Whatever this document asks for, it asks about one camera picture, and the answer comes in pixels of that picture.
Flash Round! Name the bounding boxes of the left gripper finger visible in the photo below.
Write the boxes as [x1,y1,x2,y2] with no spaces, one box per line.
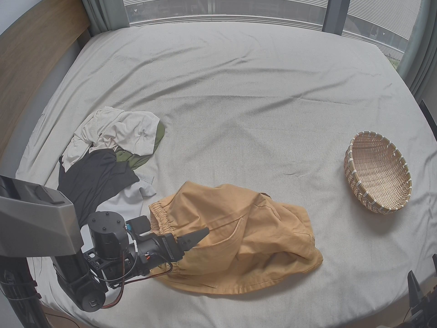
[178,227,210,253]

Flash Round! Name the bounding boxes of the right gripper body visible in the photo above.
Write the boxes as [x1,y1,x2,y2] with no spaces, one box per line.
[408,294,437,328]

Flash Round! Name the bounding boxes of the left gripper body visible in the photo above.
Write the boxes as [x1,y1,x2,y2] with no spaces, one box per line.
[131,232,185,270]

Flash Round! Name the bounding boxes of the tan shorts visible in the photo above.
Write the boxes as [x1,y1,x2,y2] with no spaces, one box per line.
[148,180,324,295]

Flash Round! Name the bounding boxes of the pale grey garment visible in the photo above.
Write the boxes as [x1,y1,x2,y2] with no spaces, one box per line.
[97,179,157,219]

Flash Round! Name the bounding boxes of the olive green garment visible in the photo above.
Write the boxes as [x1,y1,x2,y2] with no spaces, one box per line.
[114,120,167,171]

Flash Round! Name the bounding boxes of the black garment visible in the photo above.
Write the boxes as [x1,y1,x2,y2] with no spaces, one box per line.
[57,148,140,230]

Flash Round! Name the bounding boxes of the round woven basket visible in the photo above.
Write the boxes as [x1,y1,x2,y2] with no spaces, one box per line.
[343,131,413,215]

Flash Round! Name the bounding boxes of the white garment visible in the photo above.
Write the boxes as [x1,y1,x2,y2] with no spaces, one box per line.
[61,106,161,171]

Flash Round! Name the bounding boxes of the bed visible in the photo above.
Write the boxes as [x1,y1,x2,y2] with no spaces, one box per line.
[0,0,437,328]

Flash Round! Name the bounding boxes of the grey-green curtain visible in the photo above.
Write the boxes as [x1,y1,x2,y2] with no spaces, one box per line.
[73,0,132,37]
[395,0,437,100]

